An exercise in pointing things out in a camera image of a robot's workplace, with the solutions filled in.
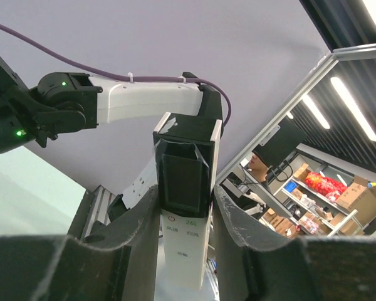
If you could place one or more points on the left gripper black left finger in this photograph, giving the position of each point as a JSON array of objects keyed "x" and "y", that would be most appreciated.
[{"x": 117, "y": 262}]

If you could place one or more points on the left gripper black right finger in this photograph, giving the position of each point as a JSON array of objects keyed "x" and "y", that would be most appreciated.
[{"x": 256, "y": 263}]

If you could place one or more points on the white remote control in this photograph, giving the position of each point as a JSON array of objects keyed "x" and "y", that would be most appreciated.
[{"x": 186, "y": 151}]

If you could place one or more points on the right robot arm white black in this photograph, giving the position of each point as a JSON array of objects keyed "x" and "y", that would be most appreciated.
[{"x": 64, "y": 103}]

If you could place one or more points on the metal storage shelf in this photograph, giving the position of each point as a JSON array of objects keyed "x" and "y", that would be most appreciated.
[{"x": 353, "y": 211}]

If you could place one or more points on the person with black headset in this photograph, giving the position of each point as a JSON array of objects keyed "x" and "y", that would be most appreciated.
[{"x": 259, "y": 170}]

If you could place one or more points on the red snack bag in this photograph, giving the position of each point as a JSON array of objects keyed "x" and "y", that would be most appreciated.
[{"x": 326, "y": 186}]

